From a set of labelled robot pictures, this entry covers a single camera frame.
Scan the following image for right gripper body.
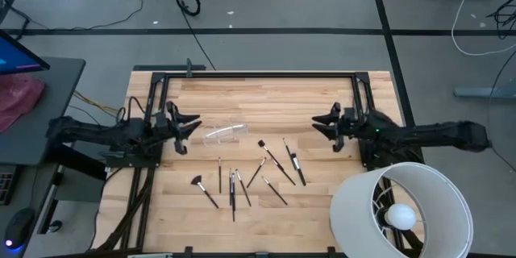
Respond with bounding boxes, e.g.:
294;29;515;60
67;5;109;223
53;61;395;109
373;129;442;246
331;102;358;152

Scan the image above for black aluminium table frame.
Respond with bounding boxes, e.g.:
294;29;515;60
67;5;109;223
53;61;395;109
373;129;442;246
91;70;424;258

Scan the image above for black round-head makeup brush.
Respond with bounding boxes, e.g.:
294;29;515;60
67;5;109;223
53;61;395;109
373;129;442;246
257;139;284;171

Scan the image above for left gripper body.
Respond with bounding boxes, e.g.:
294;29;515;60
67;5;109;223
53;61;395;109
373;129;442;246
155;101;189;156

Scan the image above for coiled black floor cable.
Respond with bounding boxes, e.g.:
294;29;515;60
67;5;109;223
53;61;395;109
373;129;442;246
164;0;218;72

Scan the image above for white light bulb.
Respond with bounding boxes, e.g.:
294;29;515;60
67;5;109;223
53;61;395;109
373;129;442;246
384;203;418;231

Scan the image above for black computer mouse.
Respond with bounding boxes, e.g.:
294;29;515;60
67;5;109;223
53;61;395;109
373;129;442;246
3;207;36;251

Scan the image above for black keyboard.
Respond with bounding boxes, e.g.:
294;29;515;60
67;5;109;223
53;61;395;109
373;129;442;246
0;164;19;206

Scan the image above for yellow cables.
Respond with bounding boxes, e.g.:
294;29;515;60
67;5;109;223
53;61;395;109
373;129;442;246
72;89;122;117

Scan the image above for computer monitor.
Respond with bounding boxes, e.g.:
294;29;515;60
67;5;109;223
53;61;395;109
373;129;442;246
0;28;52;76

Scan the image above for black clamp bar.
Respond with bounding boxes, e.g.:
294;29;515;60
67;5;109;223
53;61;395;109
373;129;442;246
132;57;207;79

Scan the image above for pink cloth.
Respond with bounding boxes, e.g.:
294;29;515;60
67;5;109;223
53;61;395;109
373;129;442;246
0;73;47;134

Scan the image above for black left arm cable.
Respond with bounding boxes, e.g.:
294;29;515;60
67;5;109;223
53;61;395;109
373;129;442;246
115;95;147;125

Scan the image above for tangled black cables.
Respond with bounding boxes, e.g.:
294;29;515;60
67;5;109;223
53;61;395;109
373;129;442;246
486;0;516;40

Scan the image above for clear acrylic organizer container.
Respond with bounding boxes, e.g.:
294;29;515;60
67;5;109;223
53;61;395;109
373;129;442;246
201;123;249;148

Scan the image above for black fan makeup brush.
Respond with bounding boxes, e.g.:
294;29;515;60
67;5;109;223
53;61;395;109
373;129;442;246
190;174;220;210

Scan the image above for long white floor cable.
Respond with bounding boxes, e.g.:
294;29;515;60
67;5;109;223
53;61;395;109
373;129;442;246
450;0;516;56

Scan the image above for white lamp shade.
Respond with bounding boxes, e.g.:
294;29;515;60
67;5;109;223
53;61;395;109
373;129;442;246
328;161;475;258

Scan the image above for grey desk foot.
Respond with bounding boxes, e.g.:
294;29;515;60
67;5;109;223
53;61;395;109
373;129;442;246
453;80;516;99

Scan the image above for thin black floor cable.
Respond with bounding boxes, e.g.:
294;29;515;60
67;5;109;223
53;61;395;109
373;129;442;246
0;0;145;33

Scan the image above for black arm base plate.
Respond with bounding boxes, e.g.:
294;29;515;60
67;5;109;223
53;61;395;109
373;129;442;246
360;144;424;170
105;151;162;169

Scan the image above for black desk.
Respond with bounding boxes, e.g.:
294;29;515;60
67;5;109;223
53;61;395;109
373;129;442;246
0;56;87;166

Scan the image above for grey desk leg base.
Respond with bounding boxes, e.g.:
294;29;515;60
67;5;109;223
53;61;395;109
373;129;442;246
38;164;106;235

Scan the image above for thick black makeup brush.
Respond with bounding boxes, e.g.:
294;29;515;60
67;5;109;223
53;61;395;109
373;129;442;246
289;152;307;187

